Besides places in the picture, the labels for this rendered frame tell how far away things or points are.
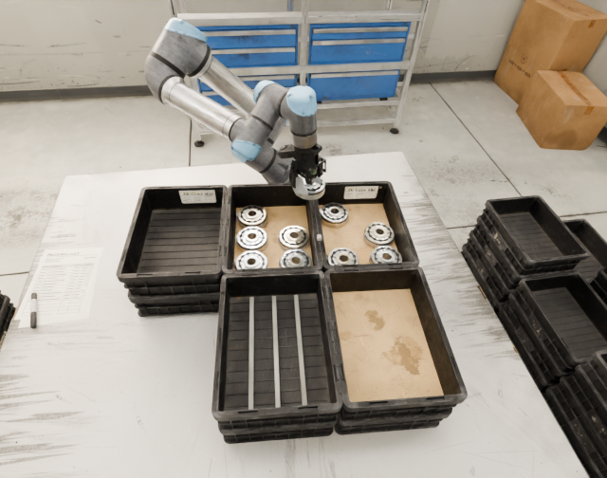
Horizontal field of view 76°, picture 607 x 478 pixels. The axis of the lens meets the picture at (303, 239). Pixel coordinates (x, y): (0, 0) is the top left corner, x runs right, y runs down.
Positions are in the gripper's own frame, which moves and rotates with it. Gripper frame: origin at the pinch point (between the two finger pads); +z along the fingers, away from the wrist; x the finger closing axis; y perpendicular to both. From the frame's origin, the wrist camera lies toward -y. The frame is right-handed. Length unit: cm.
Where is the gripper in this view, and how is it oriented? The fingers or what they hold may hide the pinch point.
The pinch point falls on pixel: (303, 188)
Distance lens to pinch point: 127.2
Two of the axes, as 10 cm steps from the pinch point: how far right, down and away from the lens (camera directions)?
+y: 7.5, 5.0, -4.4
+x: 6.6, -6.1, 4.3
